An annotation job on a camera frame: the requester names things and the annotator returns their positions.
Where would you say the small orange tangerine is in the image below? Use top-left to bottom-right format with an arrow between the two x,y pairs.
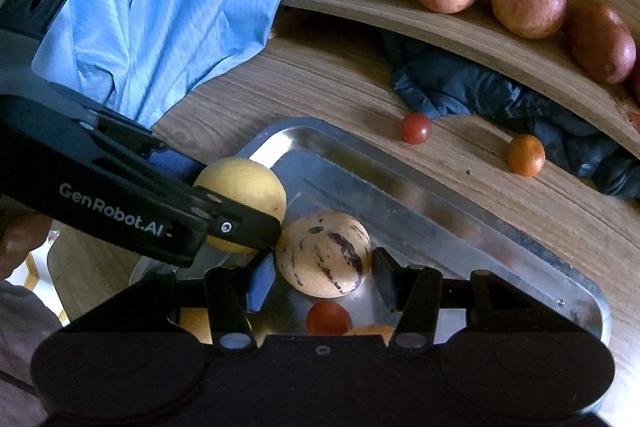
506,134 -> 546,178

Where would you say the metal baking tray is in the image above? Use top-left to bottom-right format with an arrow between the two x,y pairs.
131,117 -> 612,350

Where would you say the cream striped pepino melon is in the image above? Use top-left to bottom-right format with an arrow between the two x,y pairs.
276,211 -> 373,298

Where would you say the wooden shelf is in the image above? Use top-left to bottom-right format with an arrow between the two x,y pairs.
280,0 -> 640,158

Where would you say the dark red elongated apple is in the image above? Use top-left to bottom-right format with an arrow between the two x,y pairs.
567,2 -> 637,85

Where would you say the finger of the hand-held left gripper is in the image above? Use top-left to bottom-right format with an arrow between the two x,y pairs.
91,106 -> 207,188
172,187 -> 284,254

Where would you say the yellow pear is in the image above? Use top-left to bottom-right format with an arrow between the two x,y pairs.
193,157 -> 288,255

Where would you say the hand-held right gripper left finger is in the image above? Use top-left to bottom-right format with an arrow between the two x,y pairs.
55,252 -> 277,353

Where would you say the dark navy cloth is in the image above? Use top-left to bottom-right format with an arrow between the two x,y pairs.
382,29 -> 640,198

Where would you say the person's left hand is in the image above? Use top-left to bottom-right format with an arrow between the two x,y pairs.
0,213 -> 52,280

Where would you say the light blue garment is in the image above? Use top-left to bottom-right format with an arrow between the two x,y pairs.
20,0 -> 293,128

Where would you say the light wooden chair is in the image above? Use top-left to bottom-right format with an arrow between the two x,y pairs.
24,251 -> 70,325

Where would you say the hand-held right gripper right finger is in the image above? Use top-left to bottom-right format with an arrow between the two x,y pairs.
372,247 -> 596,353

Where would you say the red cherry tomato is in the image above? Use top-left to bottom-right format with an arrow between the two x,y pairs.
400,112 -> 433,145
306,300 -> 353,336

